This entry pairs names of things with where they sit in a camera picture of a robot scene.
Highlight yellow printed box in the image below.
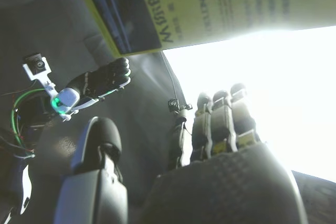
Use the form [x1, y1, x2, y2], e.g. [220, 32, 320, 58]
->
[69, 0, 336, 58]

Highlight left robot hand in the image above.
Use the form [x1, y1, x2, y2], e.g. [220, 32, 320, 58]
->
[54, 82, 309, 224]

